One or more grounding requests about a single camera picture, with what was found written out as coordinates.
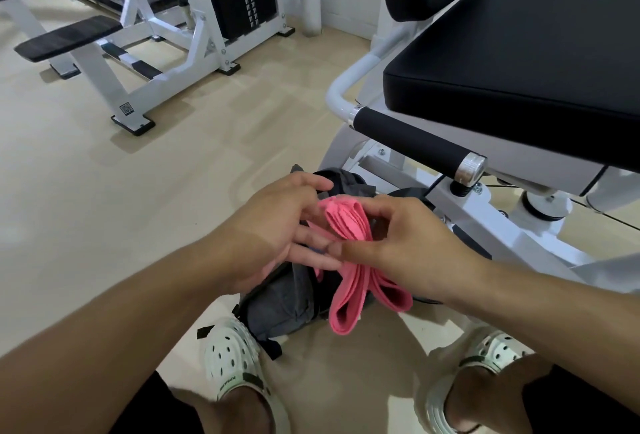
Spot person's right hand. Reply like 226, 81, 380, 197
327, 194, 495, 309

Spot black handle grip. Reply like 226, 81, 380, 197
349, 106, 488, 188

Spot person's left hand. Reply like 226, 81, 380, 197
199, 172, 345, 297

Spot person's white right shoe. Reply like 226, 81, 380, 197
423, 327, 535, 434

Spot person's right forearm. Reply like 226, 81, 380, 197
447, 258, 640, 412

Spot black seat pad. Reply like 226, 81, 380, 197
383, 0, 640, 173

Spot pink towel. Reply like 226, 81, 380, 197
305, 196, 415, 337

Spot person's left forearm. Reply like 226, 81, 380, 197
0, 241, 236, 434

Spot person's white shoe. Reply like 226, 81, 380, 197
203, 317, 292, 434
423, 327, 535, 434

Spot white weight machine frame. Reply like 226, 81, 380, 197
9, 0, 296, 137

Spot grey backpack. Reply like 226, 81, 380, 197
196, 164, 442, 361

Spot person's white left shoe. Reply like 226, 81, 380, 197
203, 317, 292, 434

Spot person's black shorts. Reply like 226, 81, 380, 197
109, 363, 640, 434

